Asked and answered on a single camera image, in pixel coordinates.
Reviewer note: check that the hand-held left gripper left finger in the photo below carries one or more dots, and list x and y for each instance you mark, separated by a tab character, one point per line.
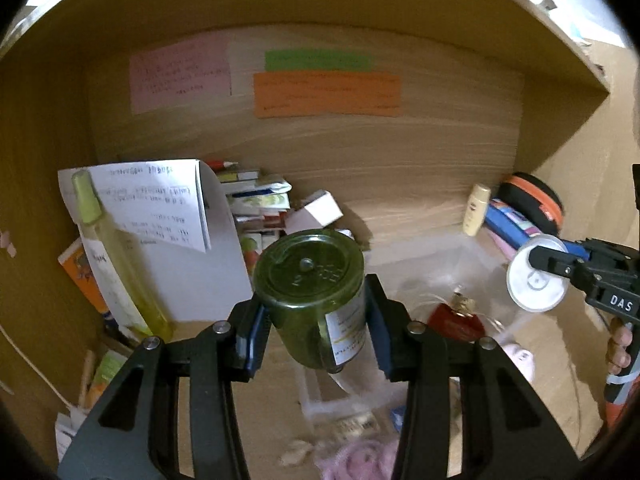
257	332

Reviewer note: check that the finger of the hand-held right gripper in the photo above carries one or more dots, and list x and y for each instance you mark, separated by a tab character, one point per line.
575	247
555	262

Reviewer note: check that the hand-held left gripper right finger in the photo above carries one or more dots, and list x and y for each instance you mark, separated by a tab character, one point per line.
376	332

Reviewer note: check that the white round plastic container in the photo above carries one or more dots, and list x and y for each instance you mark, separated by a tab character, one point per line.
530	292

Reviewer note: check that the clear plastic storage bin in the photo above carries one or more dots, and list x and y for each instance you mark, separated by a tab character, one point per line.
350	395

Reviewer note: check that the dark green glass jar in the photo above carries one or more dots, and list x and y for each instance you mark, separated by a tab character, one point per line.
305	280

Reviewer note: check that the person's right hand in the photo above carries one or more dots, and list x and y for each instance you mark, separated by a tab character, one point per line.
620	350

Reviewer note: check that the pink pouch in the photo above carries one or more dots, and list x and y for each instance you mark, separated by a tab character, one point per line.
500	245

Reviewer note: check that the black and orange round case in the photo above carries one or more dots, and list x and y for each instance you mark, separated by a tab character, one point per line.
535	200

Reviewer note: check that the blue pouch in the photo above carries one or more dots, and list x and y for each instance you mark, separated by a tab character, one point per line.
505	222

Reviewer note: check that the red flat item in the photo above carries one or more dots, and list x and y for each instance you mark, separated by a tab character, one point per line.
457	325

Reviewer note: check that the white folded paper booklet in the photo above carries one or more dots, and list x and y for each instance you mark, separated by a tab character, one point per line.
200	270

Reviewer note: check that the cream lotion bottle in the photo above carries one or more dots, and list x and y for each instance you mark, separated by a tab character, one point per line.
475	207

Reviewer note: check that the seashell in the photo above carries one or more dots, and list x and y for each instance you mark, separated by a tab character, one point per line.
296	452

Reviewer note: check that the pink mesh bag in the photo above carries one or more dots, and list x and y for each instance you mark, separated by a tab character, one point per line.
357	462

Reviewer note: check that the stack of books and boxes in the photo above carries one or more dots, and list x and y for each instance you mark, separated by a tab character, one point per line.
255	200

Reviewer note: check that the small white cardboard box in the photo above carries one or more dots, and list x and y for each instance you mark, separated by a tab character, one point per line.
315	210

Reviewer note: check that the green and orange box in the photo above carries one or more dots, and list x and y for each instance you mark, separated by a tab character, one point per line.
107	372

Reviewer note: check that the yellow-green spray bottle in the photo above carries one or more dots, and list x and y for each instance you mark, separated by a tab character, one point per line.
115	260

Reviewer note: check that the red and white pen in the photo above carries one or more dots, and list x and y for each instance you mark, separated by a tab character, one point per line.
220	164

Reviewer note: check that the orange book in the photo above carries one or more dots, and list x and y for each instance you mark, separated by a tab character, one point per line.
82	275

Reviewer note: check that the orange paper note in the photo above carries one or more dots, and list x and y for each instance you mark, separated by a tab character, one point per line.
325	95

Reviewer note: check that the white paper sheet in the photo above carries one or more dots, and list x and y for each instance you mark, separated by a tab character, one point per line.
245	67

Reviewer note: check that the pink paper note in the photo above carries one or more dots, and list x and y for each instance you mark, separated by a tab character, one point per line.
177	75

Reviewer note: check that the green paper note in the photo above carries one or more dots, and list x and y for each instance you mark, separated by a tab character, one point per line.
317	61

